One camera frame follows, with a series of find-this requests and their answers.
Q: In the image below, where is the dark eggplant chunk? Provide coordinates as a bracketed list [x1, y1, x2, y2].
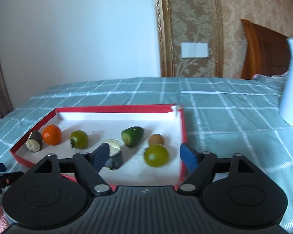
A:
[103, 139, 124, 171]

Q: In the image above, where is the small eggplant chunk on side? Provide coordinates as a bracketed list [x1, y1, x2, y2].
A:
[26, 130, 43, 153]

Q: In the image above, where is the red cardboard box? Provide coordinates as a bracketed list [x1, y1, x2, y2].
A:
[9, 104, 187, 193]

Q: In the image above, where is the pale pillow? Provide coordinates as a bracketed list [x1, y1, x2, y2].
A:
[252, 71, 290, 82]

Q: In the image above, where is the green cucumber piece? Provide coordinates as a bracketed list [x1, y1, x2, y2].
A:
[121, 126, 145, 148]

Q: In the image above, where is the white wall switch panel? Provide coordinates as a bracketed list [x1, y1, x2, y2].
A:
[181, 42, 209, 59]

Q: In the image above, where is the small orange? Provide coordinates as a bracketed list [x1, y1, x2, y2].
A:
[42, 124, 62, 146]

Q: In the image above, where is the green tomato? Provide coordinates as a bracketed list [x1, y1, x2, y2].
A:
[70, 130, 89, 150]
[144, 144, 170, 168]

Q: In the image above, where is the green plaid bed sheet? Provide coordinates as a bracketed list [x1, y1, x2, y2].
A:
[0, 76, 293, 234]

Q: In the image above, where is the gold framed wallpaper panel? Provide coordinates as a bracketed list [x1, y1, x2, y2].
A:
[152, 0, 224, 78]

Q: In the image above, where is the wooden headboard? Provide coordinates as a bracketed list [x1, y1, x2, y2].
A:
[240, 19, 291, 80]

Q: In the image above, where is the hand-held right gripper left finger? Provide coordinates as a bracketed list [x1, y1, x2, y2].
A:
[29, 142, 113, 196]

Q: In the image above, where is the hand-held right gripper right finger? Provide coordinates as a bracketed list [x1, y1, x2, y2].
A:
[177, 142, 263, 196]

